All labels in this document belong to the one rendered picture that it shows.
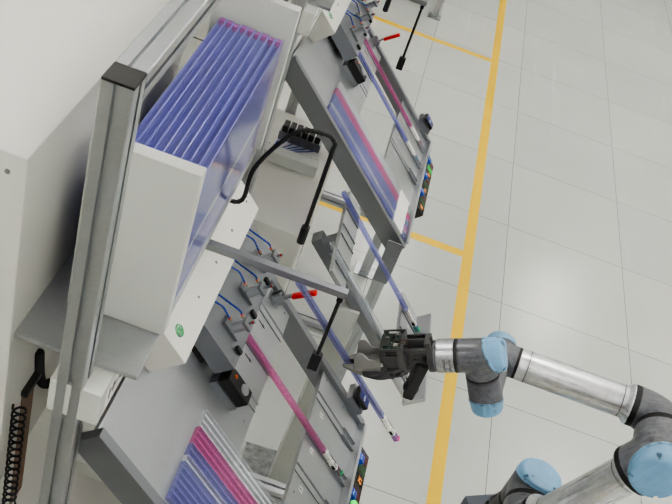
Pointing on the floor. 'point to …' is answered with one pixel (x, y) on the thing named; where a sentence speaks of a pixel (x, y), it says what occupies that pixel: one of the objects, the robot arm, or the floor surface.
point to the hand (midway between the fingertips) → (349, 364)
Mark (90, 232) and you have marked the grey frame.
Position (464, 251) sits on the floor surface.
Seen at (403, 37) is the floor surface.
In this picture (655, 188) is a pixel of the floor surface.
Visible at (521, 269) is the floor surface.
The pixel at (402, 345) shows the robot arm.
